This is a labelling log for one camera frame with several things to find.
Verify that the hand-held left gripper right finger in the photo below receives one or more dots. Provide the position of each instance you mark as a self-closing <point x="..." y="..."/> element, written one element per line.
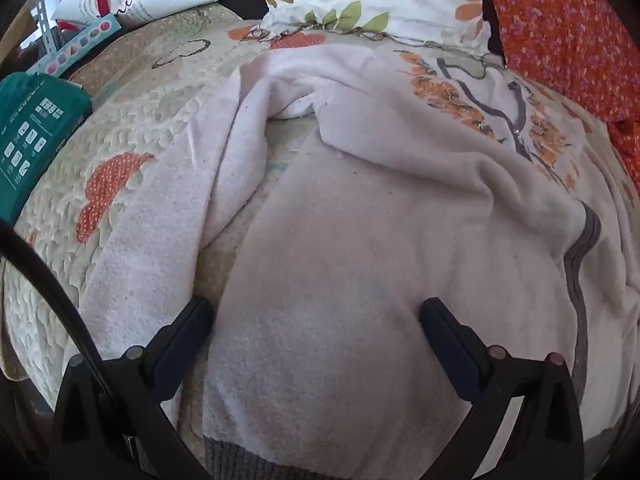
<point x="451" y="346"/>

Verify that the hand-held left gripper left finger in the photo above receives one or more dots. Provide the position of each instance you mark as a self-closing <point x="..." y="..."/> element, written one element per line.
<point x="181" y="341"/>

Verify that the pink sweater with grey trim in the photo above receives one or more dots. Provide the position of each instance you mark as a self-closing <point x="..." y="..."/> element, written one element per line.
<point x="360" y="270"/>

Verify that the cream quilted bedspread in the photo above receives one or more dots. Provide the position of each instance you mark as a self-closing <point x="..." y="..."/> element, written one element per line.
<point x="150" y="110"/>

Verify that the green printed package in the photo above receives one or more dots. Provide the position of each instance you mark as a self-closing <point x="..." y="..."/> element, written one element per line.
<point x="35" y="130"/>

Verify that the teal box with coloured dots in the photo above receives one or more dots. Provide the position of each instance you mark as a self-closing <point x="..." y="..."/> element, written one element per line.
<point x="75" y="50"/>

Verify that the orange floral cloth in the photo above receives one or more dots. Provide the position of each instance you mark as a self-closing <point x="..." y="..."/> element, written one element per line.
<point x="560" y="35"/>

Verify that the white floral pillow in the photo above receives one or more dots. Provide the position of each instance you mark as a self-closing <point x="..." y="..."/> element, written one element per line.
<point x="400" y="5"/>

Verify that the grey metal rack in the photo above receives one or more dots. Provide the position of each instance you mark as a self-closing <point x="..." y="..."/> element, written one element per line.
<point x="42" y="25"/>

